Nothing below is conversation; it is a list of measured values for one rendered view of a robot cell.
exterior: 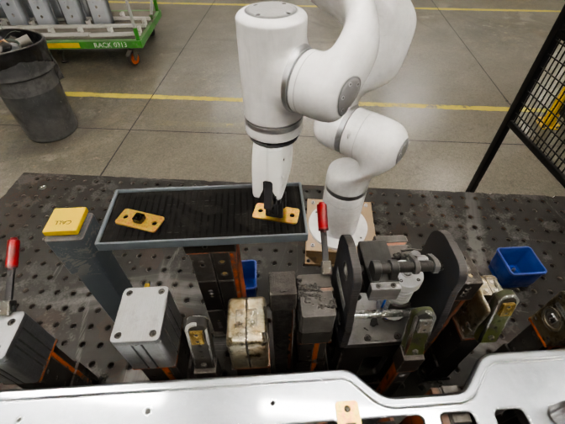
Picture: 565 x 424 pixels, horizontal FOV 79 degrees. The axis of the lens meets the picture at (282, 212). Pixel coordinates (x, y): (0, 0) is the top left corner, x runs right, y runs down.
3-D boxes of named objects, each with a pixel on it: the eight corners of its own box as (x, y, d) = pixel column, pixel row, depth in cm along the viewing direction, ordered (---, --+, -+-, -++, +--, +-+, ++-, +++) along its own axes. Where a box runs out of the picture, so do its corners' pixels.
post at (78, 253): (122, 342, 94) (40, 242, 62) (129, 316, 100) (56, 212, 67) (150, 341, 95) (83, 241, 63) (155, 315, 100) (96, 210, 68)
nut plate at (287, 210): (251, 217, 64) (251, 213, 63) (256, 203, 66) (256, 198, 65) (296, 225, 63) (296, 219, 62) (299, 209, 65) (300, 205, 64)
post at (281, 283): (273, 374, 89) (268, 294, 60) (272, 354, 92) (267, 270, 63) (293, 373, 89) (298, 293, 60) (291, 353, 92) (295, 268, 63)
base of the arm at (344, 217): (303, 207, 118) (308, 166, 104) (358, 203, 119) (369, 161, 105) (314, 252, 105) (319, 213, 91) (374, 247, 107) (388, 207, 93)
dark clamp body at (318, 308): (287, 399, 85) (291, 331, 57) (284, 345, 94) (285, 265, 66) (331, 395, 85) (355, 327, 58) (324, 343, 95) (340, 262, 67)
